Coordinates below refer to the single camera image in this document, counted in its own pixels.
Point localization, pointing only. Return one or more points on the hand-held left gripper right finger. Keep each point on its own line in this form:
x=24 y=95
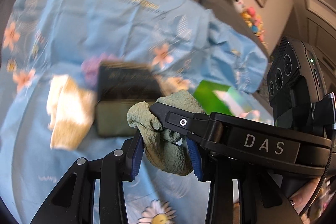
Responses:
x=195 y=161

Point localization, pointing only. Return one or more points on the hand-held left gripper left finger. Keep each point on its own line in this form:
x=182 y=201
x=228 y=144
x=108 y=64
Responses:
x=136 y=158

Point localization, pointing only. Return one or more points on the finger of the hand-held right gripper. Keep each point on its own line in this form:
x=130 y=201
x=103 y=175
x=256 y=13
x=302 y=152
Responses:
x=182 y=122

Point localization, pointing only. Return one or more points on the sage green fluffy cloth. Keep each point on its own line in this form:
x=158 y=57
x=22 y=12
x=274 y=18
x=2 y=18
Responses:
x=168 y=158

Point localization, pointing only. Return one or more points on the green cardboard box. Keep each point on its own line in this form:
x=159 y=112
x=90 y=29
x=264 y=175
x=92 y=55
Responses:
x=207 y=92

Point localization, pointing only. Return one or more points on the cream yellow towel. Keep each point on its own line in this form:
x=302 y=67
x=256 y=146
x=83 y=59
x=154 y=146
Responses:
x=71 y=113

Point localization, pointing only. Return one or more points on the person's right hand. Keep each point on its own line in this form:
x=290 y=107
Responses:
x=307 y=195

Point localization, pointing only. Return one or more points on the black gold tin box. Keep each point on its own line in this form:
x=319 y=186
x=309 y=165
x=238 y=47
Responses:
x=123 y=87

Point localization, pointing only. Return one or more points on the printed cartoon blanket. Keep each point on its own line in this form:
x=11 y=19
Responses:
x=328 y=203

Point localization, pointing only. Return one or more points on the purple mesh pouch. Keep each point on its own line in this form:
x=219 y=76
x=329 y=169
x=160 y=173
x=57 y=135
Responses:
x=89 y=66

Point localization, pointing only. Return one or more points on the pile of colourful small toys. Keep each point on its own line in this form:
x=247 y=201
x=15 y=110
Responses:
x=254 y=24

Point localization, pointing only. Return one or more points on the white plush doll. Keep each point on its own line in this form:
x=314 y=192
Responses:
x=239 y=2

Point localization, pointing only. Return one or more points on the light blue floral bed sheet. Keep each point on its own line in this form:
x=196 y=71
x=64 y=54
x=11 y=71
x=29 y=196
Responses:
x=92 y=16

